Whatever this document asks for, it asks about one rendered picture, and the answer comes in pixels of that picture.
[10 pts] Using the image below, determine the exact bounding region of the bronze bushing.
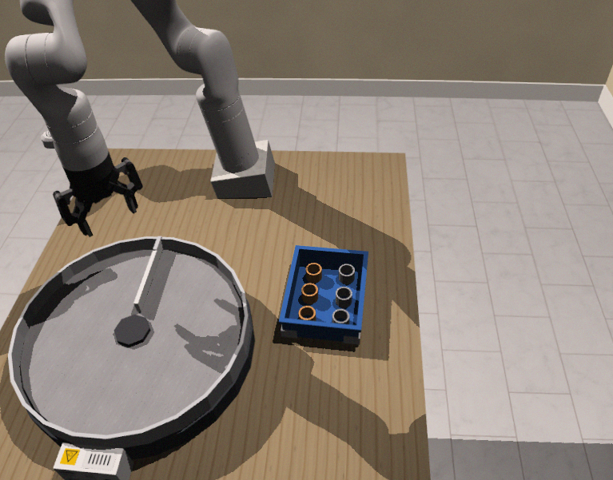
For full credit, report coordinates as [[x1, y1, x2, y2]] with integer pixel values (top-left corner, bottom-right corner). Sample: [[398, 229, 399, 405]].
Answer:
[[301, 283, 318, 304], [298, 306, 316, 321], [305, 263, 322, 284]]

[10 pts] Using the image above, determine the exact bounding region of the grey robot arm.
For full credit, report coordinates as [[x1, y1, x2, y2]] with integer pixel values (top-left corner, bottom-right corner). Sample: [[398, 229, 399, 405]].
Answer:
[[5, 0, 259, 173]]

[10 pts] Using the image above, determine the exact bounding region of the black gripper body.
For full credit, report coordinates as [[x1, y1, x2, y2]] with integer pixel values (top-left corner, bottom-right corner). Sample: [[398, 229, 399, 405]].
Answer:
[[62, 150, 120, 204]]

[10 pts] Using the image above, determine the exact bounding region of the grey metal bushing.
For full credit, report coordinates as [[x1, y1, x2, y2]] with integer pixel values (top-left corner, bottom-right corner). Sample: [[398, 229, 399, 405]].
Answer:
[[336, 287, 352, 308], [332, 309, 349, 324], [339, 264, 355, 284]]

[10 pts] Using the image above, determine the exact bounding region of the blue crate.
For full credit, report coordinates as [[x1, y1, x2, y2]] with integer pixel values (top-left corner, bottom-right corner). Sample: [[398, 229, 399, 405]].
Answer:
[[279, 245, 368, 345]]

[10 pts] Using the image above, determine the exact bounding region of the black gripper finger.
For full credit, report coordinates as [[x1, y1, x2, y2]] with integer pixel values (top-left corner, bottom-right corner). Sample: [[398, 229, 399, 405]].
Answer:
[[53, 188, 97, 237], [102, 157, 143, 214]]

